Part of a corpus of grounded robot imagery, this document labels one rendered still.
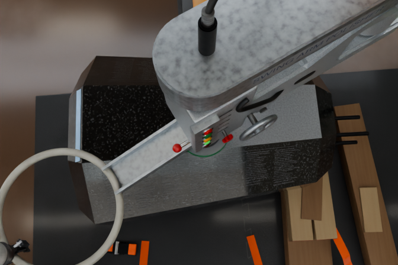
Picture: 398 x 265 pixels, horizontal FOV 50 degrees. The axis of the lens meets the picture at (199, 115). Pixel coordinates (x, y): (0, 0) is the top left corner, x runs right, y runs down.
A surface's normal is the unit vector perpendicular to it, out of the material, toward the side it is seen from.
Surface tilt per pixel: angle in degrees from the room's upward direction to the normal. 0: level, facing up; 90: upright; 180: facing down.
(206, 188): 45
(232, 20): 0
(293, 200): 0
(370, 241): 0
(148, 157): 16
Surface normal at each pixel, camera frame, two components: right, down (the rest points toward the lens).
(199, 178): 0.07, 0.50
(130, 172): -0.24, -0.11
